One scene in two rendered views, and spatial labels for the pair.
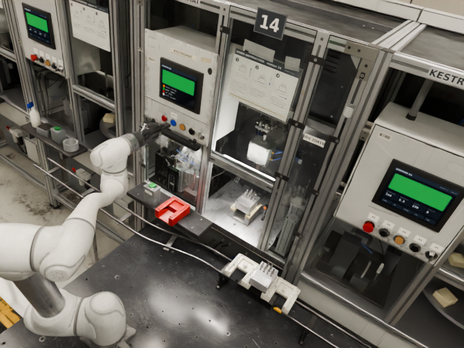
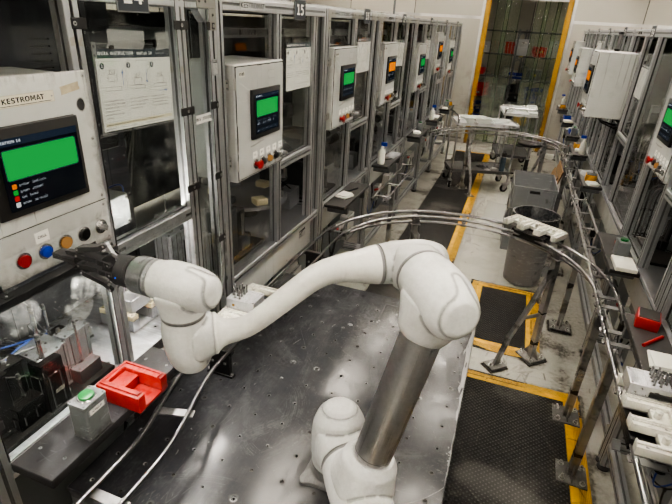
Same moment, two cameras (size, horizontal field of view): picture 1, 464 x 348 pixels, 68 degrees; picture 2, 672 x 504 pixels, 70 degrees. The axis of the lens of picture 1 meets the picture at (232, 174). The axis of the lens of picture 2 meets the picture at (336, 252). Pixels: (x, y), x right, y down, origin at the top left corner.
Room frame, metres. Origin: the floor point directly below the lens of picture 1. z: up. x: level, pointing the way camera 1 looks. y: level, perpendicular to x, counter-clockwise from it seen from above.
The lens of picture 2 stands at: (0.99, 1.50, 1.98)
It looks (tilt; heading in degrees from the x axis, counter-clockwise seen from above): 26 degrees down; 262
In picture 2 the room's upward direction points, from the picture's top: 3 degrees clockwise
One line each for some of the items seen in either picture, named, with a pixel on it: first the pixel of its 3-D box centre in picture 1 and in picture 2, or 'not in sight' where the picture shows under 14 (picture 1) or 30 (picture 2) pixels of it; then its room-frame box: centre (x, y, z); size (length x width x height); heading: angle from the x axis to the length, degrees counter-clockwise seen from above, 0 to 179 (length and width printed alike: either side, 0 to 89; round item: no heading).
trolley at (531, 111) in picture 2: not in sight; (514, 136); (-2.72, -5.69, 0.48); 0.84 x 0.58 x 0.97; 71
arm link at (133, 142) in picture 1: (128, 143); (146, 275); (1.28, 0.48, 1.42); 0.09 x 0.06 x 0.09; 63
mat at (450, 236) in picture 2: not in sight; (449, 201); (-1.16, -3.99, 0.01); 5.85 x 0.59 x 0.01; 63
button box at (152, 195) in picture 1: (152, 192); (87, 411); (1.50, 0.43, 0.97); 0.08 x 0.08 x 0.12; 63
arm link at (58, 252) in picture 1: (63, 251); (414, 263); (0.64, 0.45, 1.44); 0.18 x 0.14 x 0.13; 9
